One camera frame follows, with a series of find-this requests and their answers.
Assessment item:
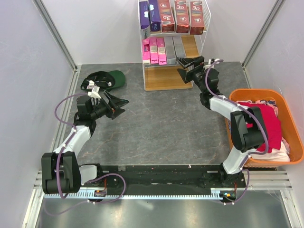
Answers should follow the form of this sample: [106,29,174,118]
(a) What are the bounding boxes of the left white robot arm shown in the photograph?
[41,91,129,198]

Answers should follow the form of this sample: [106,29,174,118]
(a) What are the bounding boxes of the silver R&O toothpaste box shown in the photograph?
[148,0,161,32]

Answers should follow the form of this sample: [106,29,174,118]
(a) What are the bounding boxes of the green black baseball cap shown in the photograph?
[80,70,126,92]

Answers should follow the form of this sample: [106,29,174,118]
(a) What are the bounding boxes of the purple toothpaste box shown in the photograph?
[139,0,150,30]

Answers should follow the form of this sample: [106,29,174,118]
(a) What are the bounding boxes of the pink white clothes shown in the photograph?
[243,100,290,162]

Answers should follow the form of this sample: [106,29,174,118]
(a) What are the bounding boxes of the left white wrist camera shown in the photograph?
[87,85,101,99]

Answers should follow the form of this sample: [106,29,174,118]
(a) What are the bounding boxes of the red toothpaste box silver side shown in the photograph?
[157,0,175,33]

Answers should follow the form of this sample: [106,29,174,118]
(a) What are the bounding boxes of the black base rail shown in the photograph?
[84,165,246,195]

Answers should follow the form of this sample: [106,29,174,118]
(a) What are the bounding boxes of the red 3D toothpaste box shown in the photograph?
[190,1,205,35]
[174,0,190,34]

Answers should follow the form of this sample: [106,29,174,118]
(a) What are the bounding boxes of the red cloth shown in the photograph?
[238,101,282,153]

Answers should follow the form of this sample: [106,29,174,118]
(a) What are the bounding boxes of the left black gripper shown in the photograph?
[90,91,129,120]

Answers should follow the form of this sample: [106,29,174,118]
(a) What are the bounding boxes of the pink toothpaste box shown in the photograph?
[142,38,151,64]
[149,37,159,64]
[156,38,167,66]

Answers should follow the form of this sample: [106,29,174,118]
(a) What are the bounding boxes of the orange plastic basket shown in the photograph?
[229,89,304,168]

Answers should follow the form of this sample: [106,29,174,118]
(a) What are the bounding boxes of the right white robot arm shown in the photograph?
[176,56,269,187]

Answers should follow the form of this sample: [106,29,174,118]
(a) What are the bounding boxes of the white wire wooden shelf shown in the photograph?
[138,0,211,91]

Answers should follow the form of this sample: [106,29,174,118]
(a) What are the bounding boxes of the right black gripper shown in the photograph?
[176,56,206,93]

